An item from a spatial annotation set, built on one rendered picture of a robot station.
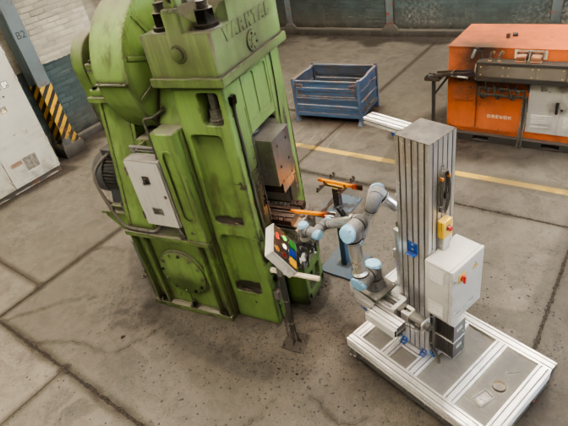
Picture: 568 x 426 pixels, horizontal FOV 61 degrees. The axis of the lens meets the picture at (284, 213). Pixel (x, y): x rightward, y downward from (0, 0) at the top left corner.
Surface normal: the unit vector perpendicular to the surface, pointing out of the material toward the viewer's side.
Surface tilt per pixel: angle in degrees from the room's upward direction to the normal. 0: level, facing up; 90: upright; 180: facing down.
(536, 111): 90
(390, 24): 90
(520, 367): 0
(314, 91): 89
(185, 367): 0
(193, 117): 89
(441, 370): 0
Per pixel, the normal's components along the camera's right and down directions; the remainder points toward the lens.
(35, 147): 0.81, 0.22
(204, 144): -0.41, 0.57
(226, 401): -0.17, -0.80
